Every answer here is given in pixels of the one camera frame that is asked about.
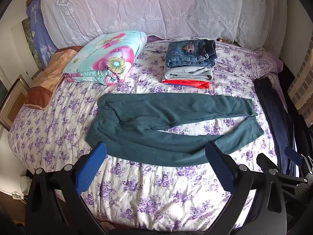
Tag brown orange pillow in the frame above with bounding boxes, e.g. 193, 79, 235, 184
24, 46, 84, 110

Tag green pants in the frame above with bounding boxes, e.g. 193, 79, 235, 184
85, 93, 264, 164

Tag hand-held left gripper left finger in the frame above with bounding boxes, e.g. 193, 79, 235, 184
26, 141, 108, 235

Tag blue patterned pillow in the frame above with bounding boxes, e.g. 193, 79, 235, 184
26, 0, 58, 69

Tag white lace cover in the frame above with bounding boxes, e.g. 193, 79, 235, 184
40, 0, 290, 54

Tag purple floral pillow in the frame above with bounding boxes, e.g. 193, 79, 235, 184
249, 50, 284, 74

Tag green floral painting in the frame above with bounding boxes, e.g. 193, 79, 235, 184
21, 17, 41, 64

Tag purple floral bedsheet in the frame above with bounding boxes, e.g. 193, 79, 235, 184
7, 39, 284, 233

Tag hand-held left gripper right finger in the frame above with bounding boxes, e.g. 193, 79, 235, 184
205, 141, 288, 235

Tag dark navy pants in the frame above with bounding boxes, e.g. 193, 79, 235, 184
254, 77, 297, 177

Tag folded red garment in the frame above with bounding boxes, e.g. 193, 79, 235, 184
161, 79, 211, 90

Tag wooden picture frame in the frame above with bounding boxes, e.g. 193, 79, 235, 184
0, 75, 31, 131

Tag dark purple cloth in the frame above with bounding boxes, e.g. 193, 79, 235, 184
147, 35, 169, 44

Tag folded grey pants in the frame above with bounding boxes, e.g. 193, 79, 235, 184
164, 67, 214, 82

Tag folded floral quilt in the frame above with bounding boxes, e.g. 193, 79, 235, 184
62, 31, 148, 86

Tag white power strip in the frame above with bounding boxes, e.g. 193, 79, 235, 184
10, 175, 30, 201

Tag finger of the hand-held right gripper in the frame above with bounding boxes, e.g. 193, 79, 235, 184
284, 146, 313, 184
256, 152, 309, 197

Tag folded blue jeans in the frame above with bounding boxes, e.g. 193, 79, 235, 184
165, 40, 217, 68

